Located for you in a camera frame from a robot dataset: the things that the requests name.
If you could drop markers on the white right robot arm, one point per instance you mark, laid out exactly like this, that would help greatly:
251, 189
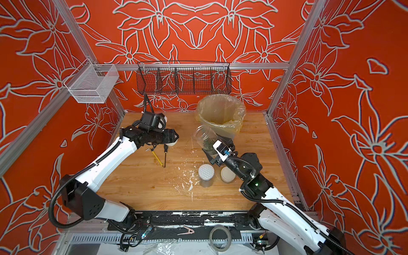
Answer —
272, 211

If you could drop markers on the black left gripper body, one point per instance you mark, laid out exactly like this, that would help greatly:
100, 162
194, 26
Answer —
166, 137

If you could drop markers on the clear tape roll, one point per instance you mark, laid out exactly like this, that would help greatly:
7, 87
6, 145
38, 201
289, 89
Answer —
220, 238

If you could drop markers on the beige jar lid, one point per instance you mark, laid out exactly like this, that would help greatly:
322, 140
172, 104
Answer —
171, 144

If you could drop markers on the crumpled clear plastic film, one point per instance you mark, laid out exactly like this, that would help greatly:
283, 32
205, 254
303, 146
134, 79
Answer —
163, 248

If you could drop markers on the clear jar with tea leaves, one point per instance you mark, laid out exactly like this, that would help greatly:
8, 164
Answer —
206, 138

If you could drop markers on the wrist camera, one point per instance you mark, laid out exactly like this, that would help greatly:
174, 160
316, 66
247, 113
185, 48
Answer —
219, 146
161, 121

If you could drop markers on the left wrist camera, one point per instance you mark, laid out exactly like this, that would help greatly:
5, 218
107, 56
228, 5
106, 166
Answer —
161, 121

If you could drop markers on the yellow plastic bin liner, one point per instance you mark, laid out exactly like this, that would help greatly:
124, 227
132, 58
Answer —
221, 109

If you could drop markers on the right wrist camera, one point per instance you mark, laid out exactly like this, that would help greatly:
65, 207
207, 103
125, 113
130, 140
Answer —
219, 146

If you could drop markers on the black handled screwdriver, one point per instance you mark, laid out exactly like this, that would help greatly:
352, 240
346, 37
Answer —
165, 154

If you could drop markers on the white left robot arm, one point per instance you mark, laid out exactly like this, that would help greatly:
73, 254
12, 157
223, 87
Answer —
79, 191

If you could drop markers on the red clip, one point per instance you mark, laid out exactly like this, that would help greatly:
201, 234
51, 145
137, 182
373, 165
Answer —
188, 231

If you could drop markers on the yellow pencil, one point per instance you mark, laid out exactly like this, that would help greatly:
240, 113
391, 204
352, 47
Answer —
157, 158

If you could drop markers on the white cable duct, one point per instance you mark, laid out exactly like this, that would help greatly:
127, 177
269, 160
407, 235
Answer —
114, 238

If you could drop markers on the beige lidded jar near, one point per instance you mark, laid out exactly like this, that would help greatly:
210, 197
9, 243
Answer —
227, 175

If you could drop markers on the jar with foil seal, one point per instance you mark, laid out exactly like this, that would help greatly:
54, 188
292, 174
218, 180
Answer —
206, 174

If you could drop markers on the black wire wall basket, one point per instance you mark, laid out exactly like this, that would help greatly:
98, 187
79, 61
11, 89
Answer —
184, 78

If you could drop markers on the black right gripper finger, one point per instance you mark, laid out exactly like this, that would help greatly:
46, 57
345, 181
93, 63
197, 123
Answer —
228, 142
213, 160

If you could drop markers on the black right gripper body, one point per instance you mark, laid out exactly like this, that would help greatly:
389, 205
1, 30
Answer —
237, 168

